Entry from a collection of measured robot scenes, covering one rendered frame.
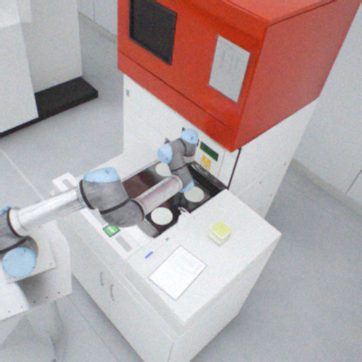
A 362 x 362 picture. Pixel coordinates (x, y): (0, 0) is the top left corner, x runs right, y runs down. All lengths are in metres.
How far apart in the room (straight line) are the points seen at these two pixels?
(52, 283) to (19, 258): 0.27
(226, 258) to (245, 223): 0.22
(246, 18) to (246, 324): 1.86
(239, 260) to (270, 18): 0.94
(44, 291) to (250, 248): 0.88
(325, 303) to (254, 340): 0.59
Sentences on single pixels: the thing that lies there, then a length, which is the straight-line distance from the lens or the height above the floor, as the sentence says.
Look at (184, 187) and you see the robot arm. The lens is 1.61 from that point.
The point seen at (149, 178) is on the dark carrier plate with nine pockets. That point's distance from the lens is 1.93.
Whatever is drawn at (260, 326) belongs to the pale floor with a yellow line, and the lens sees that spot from 2.62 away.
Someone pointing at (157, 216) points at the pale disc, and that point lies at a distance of 1.78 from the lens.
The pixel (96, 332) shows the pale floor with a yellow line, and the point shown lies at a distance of 2.48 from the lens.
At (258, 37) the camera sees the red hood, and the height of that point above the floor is 1.75.
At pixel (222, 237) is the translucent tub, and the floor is 1.03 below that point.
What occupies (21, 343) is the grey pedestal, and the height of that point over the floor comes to 0.01.
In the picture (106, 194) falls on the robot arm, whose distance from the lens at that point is 1.31.
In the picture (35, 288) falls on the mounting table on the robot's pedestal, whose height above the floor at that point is 0.82.
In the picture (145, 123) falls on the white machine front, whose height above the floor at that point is 0.96.
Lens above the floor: 2.32
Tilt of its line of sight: 47 degrees down
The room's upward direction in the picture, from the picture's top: 9 degrees clockwise
